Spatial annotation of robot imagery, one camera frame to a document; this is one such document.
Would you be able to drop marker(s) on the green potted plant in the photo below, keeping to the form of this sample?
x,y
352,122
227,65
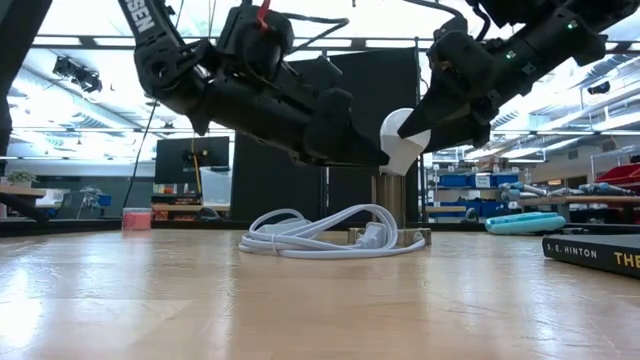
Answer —
x,y
21,177

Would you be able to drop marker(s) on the black ceiling-mounted camera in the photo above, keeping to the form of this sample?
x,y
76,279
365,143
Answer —
x,y
77,74

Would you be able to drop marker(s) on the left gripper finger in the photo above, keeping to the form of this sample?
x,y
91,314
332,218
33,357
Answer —
x,y
335,145

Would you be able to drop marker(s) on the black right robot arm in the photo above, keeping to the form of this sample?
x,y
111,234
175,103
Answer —
x,y
560,35

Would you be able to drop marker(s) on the wooden workbench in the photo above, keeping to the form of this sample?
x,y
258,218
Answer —
x,y
575,201

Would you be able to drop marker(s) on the black overhead frame beam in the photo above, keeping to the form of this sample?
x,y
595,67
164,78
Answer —
x,y
100,42

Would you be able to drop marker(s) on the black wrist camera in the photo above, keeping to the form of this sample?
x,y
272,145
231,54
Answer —
x,y
450,30
327,75

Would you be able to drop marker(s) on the teal tray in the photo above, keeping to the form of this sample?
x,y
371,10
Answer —
x,y
525,223

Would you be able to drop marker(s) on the small pink cup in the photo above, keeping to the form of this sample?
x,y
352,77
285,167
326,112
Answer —
x,y
136,220

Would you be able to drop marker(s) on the black computer monitor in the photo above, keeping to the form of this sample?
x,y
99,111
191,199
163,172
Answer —
x,y
175,160

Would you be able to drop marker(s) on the brass lamp base with socket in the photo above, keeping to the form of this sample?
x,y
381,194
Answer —
x,y
390,200

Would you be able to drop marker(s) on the wooden side table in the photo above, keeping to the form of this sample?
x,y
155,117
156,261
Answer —
x,y
20,192

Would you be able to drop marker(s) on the red storage bin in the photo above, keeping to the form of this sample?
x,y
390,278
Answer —
x,y
620,176

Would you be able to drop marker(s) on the black Outsiders paperback book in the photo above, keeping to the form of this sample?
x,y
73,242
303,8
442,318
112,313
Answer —
x,y
595,255

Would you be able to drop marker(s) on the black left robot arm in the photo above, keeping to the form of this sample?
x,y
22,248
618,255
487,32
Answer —
x,y
155,60

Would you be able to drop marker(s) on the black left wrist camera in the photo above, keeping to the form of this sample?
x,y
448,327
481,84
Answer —
x,y
327,75

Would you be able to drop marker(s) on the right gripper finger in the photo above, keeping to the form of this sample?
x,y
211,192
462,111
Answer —
x,y
470,135
450,105

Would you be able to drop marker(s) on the translucent plastic storage bin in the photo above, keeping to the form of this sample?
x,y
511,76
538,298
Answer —
x,y
216,185

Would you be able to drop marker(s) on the white lightbulb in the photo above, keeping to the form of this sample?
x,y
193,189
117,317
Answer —
x,y
397,150

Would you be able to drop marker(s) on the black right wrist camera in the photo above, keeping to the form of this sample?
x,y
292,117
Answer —
x,y
450,30

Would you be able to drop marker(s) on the blue storage bin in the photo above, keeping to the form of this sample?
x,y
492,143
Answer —
x,y
505,180
456,181

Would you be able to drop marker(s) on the small black ceiling device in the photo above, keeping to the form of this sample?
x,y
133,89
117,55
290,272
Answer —
x,y
599,88

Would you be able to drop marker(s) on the red zip tie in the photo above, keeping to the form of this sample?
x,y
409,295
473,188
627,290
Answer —
x,y
262,12

